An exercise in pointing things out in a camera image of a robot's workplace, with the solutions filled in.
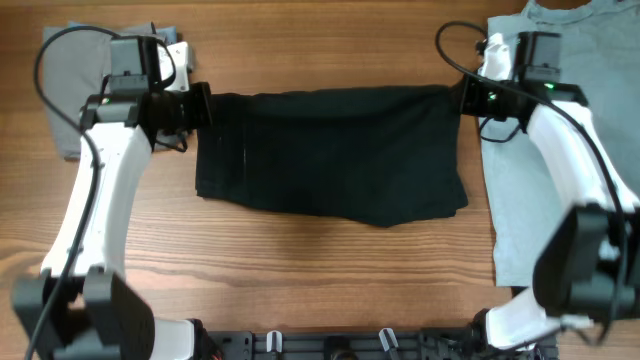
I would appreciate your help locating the light blue t-shirt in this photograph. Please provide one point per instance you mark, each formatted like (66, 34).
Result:
(600, 54)

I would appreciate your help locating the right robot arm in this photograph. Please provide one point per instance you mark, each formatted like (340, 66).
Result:
(588, 272)

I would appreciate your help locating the black shorts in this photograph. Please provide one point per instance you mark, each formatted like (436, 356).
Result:
(381, 156)

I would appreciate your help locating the folded grey shorts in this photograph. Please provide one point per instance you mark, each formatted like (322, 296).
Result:
(73, 68)

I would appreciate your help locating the black garment under t-shirt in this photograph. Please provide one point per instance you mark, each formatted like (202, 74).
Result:
(526, 293)

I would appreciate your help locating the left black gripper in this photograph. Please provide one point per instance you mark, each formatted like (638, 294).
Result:
(199, 91)

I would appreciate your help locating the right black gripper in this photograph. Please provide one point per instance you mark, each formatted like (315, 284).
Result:
(469, 89)

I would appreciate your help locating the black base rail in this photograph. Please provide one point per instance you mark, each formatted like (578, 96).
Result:
(386, 344)

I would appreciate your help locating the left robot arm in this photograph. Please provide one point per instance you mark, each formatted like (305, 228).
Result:
(80, 306)

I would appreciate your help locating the folded blue garment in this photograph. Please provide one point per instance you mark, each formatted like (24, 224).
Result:
(168, 34)

